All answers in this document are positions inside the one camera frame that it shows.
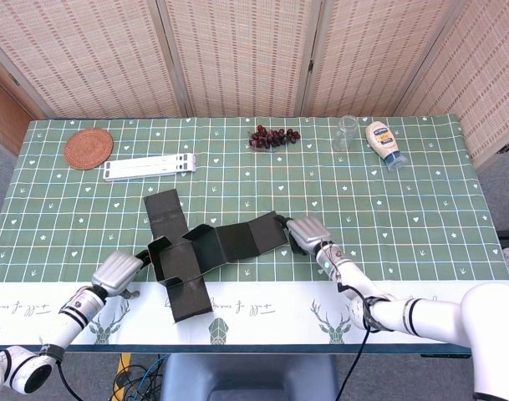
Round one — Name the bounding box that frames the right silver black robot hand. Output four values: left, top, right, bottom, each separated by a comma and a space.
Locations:
274, 214, 333, 256

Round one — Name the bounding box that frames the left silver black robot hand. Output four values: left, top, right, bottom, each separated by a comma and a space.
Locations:
90, 248, 153, 300

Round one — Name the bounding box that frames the black foldable cardboard box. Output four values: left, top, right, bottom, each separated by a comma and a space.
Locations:
143, 188, 289, 323

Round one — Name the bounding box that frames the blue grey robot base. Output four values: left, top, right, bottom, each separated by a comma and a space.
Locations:
160, 353, 341, 401

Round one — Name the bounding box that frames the green checked tablecloth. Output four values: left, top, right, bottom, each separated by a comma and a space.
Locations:
0, 114, 509, 348

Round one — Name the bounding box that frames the clear glass jar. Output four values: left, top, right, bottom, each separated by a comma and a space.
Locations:
330, 114, 359, 153

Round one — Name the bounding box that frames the bunch of dark red grapes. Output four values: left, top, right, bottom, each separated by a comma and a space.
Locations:
247, 124, 302, 151

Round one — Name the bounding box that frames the white folded laptop stand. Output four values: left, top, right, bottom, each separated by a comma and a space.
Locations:
103, 153, 197, 182

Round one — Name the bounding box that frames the mayonnaise squeeze bottle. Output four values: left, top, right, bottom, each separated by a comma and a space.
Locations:
364, 120, 408, 172

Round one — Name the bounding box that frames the round brown woven coaster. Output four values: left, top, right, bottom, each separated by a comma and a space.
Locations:
63, 129, 115, 170

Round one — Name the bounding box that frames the brown wooden panel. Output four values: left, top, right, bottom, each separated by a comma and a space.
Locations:
0, 69, 36, 156

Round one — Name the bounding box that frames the bamboo folding screen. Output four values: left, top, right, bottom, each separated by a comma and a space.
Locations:
0, 0, 509, 168

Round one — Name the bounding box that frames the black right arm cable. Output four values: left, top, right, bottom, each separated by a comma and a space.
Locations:
335, 282, 395, 401

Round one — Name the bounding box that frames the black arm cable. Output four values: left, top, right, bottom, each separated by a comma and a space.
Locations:
38, 344, 86, 401
335, 282, 395, 401

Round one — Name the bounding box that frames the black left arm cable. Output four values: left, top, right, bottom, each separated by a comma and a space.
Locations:
38, 344, 86, 401

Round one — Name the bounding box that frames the blue floor cable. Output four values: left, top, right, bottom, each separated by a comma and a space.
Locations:
130, 354, 168, 401

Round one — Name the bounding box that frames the black floor cable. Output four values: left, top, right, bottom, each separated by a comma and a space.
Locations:
111, 363, 165, 401

